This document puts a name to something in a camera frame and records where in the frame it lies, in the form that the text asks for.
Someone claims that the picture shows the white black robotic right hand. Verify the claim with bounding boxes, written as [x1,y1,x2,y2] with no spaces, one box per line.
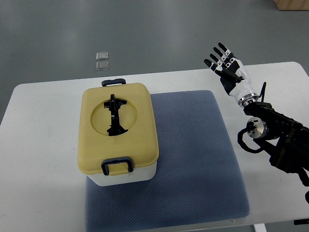
[204,43,259,108]

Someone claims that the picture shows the yellow storage box lid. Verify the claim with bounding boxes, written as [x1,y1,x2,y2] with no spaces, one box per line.
[77,83,159,176]

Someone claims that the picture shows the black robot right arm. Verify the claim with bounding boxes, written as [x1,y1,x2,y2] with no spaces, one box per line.
[237,83,309,187]

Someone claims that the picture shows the cardboard box corner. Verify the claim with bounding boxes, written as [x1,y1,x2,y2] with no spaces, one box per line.
[274,0,309,11]

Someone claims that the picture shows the white storage box base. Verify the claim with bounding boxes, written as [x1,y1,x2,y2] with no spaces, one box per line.
[87,162,157,186]

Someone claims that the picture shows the blue grey fabric mat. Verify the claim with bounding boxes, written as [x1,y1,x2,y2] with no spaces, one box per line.
[85,90,250,232]

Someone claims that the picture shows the white table leg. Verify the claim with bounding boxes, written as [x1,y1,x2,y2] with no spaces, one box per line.
[253,223,267,232]

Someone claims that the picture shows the black object at edge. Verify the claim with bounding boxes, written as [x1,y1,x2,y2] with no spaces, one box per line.
[294,218,309,225]

